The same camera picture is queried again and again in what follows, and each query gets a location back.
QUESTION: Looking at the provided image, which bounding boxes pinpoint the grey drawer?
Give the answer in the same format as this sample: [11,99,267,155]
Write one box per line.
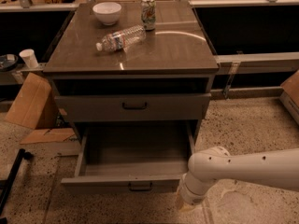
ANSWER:
[55,94,210,122]
[62,120,194,194]

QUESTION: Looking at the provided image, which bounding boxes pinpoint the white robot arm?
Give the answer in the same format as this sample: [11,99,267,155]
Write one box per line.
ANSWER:
[176,147,299,211]

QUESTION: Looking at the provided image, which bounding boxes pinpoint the grey top drawer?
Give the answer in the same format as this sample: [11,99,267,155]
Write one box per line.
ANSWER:
[55,94,210,122]

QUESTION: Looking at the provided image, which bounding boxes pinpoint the grey drawer cabinet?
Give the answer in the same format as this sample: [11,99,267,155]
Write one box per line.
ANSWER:
[44,1,219,137]

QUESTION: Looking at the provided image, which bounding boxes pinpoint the flat cardboard sheet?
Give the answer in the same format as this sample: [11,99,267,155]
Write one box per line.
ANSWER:
[21,128,75,145]

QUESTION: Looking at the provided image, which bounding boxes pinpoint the cardboard box at right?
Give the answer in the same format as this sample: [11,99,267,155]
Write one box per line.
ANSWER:
[279,70,299,125]

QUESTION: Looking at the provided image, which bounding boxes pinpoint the clear plastic water bottle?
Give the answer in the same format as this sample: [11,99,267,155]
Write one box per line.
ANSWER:
[96,25,146,52]

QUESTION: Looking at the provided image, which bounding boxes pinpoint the upright cardboard box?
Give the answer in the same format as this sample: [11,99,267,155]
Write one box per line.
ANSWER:
[5,73,58,129]

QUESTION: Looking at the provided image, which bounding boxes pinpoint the black metal stand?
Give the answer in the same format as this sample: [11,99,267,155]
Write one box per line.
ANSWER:
[0,148,34,216]

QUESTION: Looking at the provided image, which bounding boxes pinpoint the green soda can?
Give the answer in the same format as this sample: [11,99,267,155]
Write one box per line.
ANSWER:
[141,0,156,31]

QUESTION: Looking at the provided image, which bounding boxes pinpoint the white ceramic bowl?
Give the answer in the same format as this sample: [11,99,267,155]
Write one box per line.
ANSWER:
[93,2,122,25]

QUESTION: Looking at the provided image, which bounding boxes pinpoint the white paper cup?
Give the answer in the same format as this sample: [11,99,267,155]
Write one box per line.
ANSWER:
[19,49,38,68]

